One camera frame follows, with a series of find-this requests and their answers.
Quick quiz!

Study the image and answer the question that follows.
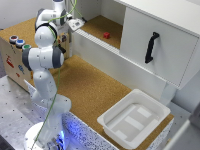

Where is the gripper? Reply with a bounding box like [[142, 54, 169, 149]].
[[67, 17, 85, 32]]

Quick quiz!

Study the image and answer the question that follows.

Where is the wooden drawer box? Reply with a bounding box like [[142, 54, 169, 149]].
[[0, 16, 73, 93]]

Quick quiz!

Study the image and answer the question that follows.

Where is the pink block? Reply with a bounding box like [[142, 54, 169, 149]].
[[102, 31, 111, 40]]

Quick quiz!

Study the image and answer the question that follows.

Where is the white cabinet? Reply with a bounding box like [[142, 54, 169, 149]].
[[71, 0, 200, 112]]

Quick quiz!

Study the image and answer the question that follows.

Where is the green button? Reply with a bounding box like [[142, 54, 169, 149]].
[[21, 43, 33, 53]]

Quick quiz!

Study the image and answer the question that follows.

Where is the blue button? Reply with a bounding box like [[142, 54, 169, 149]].
[[15, 38, 26, 48]]

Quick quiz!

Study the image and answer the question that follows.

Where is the red button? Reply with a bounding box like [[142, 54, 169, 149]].
[[9, 34, 19, 45]]

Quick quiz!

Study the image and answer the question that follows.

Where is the white sliding door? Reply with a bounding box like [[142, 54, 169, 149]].
[[118, 6, 200, 90]]

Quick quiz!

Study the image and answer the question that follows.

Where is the white plastic box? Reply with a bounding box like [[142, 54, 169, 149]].
[[96, 88, 172, 150]]

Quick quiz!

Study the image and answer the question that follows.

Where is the green cable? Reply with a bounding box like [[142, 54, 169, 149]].
[[30, 0, 87, 150]]

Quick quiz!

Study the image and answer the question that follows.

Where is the black door handle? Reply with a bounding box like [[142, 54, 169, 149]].
[[144, 31, 161, 65]]

